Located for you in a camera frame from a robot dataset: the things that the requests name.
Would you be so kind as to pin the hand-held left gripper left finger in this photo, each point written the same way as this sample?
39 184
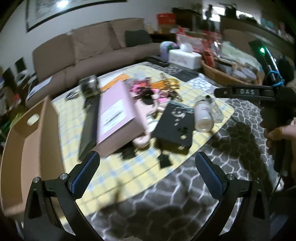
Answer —
85 172

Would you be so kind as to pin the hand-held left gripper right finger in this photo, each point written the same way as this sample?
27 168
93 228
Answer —
209 176

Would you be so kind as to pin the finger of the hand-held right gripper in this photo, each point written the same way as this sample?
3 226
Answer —
245 91

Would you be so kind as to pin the clear glass bottle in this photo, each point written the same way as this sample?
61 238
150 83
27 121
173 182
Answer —
216 109

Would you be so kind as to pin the long black box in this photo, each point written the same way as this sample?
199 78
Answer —
89 127

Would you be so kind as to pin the white plastic bottle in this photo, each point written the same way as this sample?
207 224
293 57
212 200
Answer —
203 114

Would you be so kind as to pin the cardboard box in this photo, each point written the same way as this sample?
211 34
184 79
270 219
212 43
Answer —
32 148

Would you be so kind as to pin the black phone case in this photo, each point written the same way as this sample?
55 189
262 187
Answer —
174 126

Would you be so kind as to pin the pink rectangular box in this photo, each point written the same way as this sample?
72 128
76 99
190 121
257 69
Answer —
116 115

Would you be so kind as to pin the pink handheld fan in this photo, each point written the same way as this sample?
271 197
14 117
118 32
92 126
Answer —
144 139

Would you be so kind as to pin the person's right hand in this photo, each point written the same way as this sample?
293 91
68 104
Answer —
281 133

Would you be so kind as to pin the wicker basket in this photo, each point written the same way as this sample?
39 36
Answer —
219 74

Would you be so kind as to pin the yellow checkered cloth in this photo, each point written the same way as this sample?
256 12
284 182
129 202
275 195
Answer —
129 171

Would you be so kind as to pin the small black tag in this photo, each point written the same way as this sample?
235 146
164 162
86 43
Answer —
165 161

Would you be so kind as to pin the white tissue box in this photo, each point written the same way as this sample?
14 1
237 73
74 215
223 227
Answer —
185 58

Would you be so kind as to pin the red gift packaging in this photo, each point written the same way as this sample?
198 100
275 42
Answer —
196 41

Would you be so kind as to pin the golden ornament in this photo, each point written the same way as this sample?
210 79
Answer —
168 83

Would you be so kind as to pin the black hair clips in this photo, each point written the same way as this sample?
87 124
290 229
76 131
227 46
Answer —
71 95

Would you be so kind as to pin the purple plush toy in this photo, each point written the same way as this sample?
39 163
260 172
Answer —
167 49

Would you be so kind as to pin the black remote control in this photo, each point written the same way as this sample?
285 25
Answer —
158 61

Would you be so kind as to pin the orange and white booklet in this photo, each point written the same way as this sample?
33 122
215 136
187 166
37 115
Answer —
111 82

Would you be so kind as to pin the white papers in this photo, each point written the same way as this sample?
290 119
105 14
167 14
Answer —
39 87

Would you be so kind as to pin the pink packet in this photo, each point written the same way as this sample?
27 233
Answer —
138 87

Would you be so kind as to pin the stack of red boxes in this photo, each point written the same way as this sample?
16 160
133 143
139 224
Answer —
166 19

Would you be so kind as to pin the dark cushion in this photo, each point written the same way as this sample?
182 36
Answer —
138 38

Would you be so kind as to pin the brown sofa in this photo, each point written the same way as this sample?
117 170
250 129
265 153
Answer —
92 46

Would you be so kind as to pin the framed wall picture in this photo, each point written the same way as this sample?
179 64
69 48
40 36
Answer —
46 11

